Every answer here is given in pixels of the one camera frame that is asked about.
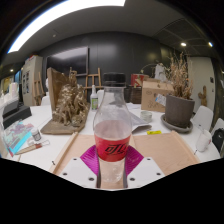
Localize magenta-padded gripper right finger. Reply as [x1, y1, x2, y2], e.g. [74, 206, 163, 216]
[122, 145, 166, 190]

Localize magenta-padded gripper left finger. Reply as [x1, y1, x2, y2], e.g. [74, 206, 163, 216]
[58, 144, 102, 190]

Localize clear red-label drink bottle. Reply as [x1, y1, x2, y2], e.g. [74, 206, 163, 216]
[92, 72, 133, 184]

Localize beige plywood sheet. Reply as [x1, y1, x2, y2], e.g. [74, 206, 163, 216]
[49, 130, 201, 176]

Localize yellow tag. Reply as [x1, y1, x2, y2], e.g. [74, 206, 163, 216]
[146, 130, 163, 136]

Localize grey folded papers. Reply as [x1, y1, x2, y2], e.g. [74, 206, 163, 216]
[128, 103, 153, 134]

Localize grey plant saucer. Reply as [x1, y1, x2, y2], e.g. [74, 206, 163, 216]
[160, 114, 194, 134]

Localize small white jar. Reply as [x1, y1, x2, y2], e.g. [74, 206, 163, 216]
[139, 110, 153, 123]

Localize golden relief sculpture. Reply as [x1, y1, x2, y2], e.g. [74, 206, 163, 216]
[40, 67, 91, 136]

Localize dried plant in brown pot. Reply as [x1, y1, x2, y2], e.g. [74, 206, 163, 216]
[164, 53, 196, 129]

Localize colourful book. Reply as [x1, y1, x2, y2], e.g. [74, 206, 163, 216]
[3, 120, 35, 157]

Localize white green-label spray bottle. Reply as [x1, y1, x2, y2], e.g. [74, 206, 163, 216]
[90, 84, 99, 111]

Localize cardboard box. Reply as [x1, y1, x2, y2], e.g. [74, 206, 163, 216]
[140, 78, 175, 113]

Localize dark woven basket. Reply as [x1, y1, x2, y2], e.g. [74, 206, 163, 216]
[124, 85, 143, 104]

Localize black box device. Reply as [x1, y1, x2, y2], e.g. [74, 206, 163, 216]
[2, 99, 33, 129]

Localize red box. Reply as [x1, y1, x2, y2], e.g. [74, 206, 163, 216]
[130, 73, 150, 88]

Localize wooden easel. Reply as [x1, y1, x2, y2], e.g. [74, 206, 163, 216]
[85, 67, 103, 101]

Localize wooden figure statue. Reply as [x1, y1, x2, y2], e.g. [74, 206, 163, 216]
[197, 85, 208, 107]

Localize white stone statue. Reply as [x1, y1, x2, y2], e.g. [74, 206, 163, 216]
[154, 63, 168, 82]

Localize white cabinet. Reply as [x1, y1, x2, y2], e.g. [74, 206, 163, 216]
[21, 55, 44, 107]

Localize long ceiling light strip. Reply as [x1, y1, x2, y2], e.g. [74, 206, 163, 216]
[8, 0, 126, 54]

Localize black wall screen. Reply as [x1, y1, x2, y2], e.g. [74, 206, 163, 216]
[45, 46, 90, 77]

